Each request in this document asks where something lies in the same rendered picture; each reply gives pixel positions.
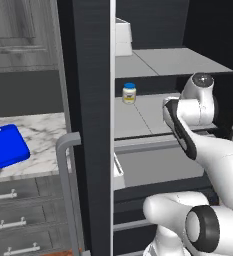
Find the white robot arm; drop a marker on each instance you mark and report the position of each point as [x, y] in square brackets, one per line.
[221, 156]

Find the grey fridge shelf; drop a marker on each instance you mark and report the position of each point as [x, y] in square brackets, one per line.
[141, 116]
[168, 61]

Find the grey fridge drawer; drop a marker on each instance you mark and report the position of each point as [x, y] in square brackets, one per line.
[154, 165]

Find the dark fridge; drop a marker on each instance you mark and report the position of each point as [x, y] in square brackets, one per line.
[154, 23]

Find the white milk carton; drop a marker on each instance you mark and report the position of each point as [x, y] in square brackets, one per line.
[122, 40]

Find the dark fridge door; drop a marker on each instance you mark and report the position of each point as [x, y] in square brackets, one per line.
[91, 100]

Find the blue tray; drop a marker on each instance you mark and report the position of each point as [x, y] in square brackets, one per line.
[3, 146]

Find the blue-lidded pale jar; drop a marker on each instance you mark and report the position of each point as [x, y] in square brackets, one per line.
[129, 94]

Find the grey drawer front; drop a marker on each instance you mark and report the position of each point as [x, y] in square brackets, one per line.
[21, 188]
[31, 215]
[44, 238]

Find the grey wooden cupboard door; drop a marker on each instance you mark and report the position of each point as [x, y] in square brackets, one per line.
[19, 33]

